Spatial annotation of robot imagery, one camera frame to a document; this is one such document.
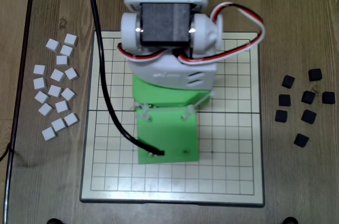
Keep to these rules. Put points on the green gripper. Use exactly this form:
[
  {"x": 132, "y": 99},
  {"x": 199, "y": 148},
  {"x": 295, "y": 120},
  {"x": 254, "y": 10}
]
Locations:
[{"x": 159, "y": 96}]

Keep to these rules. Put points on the white gridded go board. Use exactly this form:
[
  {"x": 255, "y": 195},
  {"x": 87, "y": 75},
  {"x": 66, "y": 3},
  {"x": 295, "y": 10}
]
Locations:
[{"x": 225, "y": 168}]

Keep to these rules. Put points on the white cube stone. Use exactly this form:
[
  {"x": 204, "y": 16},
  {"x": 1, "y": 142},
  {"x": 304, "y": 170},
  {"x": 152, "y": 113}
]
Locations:
[
  {"x": 62, "y": 60},
  {"x": 71, "y": 119},
  {"x": 66, "y": 50},
  {"x": 58, "y": 124},
  {"x": 45, "y": 109},
  {"x": 70, "y": 39},
  {"x": 41, "y": 97},
  {"x": 68, "y": 94},
  {"x": 61, "y": 106},
  {"x": 57, "y": 75},
  {"x": 49, "y": 133},
  {"x": 52, "y": 45},
  {"x": 39, "y": 69},
  {"x": 71, "y": 73},
  {"x": 40, "y": 83},
  {"x": 54, "y": 90}
]

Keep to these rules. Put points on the black cube stone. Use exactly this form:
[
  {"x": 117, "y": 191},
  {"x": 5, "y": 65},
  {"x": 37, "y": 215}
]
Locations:
[
  {"x": 284, "y": 100},
  {"x": 308, "y": 116},
  {"x": 315, "y": 74},
  {"x": 288, "y": 81},
  {"x": 328, "y": 97},
  {"x": 301, "y": 140},
  {"x": 281, "y": 116},
  {"x": 308, "y": 97}
]

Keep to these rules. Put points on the white zip tie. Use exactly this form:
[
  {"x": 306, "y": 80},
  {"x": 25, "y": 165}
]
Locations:
[
  {"x": 188, "y": 111},
  {"x": 144, "y": 114}
]

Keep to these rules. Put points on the black round stand foot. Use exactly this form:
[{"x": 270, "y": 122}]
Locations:
[
  {"x": 54, "y": 221},
  {"x": 290, "y": 220}
]

